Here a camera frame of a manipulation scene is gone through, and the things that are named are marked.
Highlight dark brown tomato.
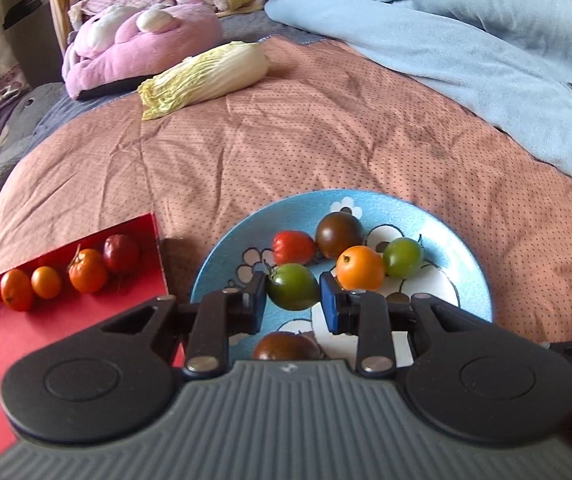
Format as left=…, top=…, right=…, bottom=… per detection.
left=252, top=331, right=323, bottom=362
left=315, top=212, right=365, bottom=260

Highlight pink dotted bedspread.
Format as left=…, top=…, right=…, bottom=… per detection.
left=0, top=35, right=572, bottom=346

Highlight blue flowered plate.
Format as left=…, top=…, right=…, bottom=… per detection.
left=190, top=189, right=494, bottom=361

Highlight pink plush pillow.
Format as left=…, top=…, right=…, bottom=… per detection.
left=62, top=0, right=224, bottom=101

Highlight light blue blanket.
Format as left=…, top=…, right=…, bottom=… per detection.
left=264, top=0, right=572, bottom=206

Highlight red box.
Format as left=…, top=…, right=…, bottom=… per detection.
left=0, top=212, right=187, bottom=467

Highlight dark red tomato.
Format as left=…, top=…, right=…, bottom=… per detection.
left=103, top=234, right=141, bottom=276

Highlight light green tomato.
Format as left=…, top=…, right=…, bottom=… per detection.
left=383, top=237, right=425, bottom=279

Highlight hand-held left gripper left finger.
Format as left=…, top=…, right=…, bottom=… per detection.
left=98, top=269, right=268, bottom=380

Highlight dark shelf rack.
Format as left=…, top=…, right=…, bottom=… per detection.
left=0, top=0, right=59, bottom=86

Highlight orange tomato with stem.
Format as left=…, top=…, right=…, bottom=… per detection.
left=67, top=244, right=110, bottom=294

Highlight napa cabbage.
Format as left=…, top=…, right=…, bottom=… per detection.
left=137, top=41, right=270, bottom=121

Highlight dark green tomato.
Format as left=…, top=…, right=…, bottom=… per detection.
left=266, top=263, right=321, bottom=311

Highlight grey plush toy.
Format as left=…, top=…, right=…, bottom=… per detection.
left=0, top=82, right=67, bottom=221

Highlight wooden pole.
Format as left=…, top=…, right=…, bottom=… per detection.
left=46, top=0, right=84, bottom=56

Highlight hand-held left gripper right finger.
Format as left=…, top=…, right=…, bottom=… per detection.
left=318, top=270, right=489, bottom=380

